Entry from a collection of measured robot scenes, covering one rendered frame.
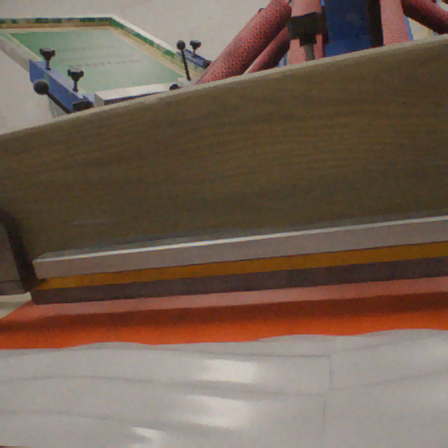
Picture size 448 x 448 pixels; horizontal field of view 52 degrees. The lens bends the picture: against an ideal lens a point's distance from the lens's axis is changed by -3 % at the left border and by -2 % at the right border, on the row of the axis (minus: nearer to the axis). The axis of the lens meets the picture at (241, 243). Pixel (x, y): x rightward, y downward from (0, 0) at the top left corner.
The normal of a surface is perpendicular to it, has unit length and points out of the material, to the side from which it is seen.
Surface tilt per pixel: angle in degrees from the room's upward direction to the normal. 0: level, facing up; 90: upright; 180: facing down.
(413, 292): 0
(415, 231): 90
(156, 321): 0
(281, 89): 90
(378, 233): 90
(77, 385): 22
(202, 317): 0
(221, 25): 90
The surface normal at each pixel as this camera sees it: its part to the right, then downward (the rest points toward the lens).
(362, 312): -0.18, -0.94
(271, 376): -0.33, -0.64
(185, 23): -0.26, 0.31
